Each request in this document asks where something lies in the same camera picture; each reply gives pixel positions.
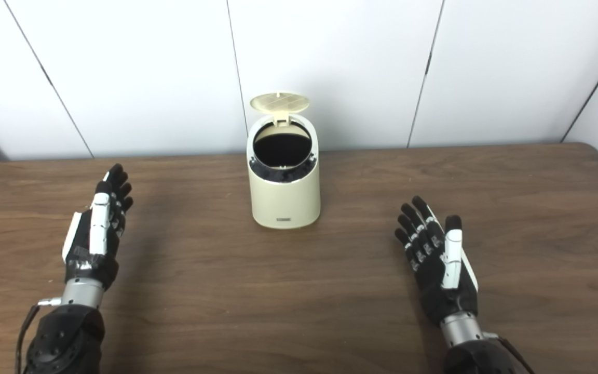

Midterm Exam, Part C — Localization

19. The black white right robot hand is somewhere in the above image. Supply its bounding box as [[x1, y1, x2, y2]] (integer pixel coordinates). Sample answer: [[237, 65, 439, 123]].
[[395, 195, 479, 327]]

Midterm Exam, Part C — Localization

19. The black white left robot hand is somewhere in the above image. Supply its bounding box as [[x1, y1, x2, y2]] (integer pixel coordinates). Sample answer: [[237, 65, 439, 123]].
[[62, 164, 134, 291]]

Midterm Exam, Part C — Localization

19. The cream lidded trash bin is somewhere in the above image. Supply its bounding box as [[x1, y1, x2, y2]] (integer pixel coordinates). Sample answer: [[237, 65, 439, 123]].
[[246, 114, 322, 230]]

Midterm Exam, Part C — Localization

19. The round cream bin lid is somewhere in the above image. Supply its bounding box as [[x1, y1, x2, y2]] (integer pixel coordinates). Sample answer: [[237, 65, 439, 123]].
[[250, 92, 311, 125]]

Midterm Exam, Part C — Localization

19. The black bin liner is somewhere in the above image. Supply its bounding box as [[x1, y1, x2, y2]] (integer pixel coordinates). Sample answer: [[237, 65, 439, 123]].
[[249, 122, 318, 183]]

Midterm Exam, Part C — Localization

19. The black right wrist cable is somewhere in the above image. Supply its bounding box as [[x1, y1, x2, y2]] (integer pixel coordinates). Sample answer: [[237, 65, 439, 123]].
[[481, 331, 538, 374]]

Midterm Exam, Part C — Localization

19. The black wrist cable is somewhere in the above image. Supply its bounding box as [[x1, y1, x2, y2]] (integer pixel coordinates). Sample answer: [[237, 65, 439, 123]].
[[15, 297, 63, 374], [481, 331, 538, 374]]

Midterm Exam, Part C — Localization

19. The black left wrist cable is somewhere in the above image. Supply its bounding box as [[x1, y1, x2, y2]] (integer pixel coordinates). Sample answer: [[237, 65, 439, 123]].
[[15, 297, 63, 374]]

